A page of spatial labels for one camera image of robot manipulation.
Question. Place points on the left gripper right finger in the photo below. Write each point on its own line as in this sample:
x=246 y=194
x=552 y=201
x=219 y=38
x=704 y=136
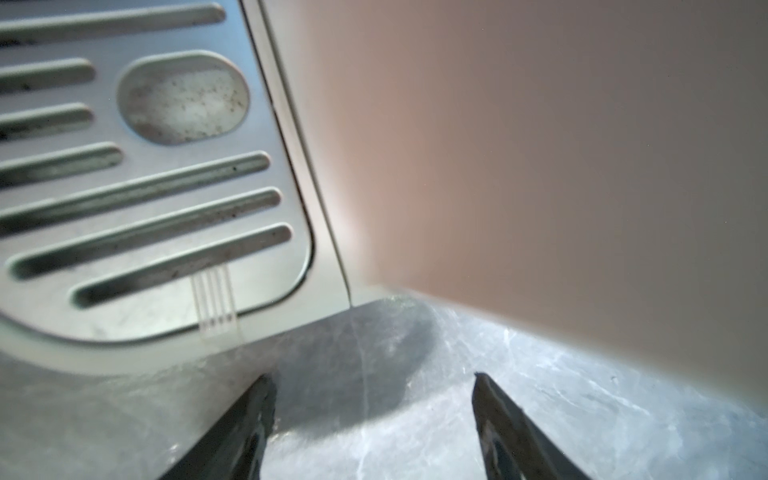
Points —
x=512 y=445

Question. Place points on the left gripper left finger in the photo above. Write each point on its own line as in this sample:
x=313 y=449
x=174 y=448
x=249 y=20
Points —
x=234 y=447

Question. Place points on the white coffee machine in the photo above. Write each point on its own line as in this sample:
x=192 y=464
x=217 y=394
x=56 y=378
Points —
x=180 y=178

